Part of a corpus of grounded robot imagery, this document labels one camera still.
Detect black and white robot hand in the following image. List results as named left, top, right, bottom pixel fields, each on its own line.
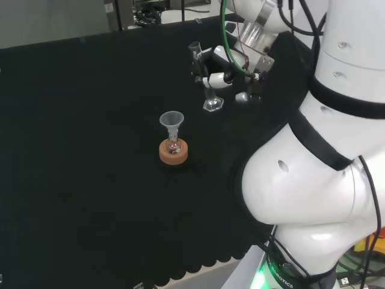
left=192, top=42, right=276, bottom=105

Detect clear graduated cylinder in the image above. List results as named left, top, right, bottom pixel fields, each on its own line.
left=188, top=41, right=225, bottom=113

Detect round-bottom glass flask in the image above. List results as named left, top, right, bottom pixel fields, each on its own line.
left=167, top=132, right=183, bottom=156

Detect clear plastic funnel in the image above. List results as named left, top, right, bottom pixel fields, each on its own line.
left=159, top=111, right=185, bottom=140

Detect black bench cloth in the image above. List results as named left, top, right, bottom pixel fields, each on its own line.
left=0, top=13, right=320, bottom=289

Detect yellow stop button box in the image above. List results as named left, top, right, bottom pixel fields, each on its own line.
left=353, top=231, right=385, bottom=257

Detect green cable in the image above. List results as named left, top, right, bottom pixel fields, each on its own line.
left=220, top=0, right=260, bottom=80

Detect cork ring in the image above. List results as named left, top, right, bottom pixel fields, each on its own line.
left=158, top=138, right=189, bottom=166

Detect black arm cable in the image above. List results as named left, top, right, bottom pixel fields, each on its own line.
left=357, top=154, right=383, bottom=289

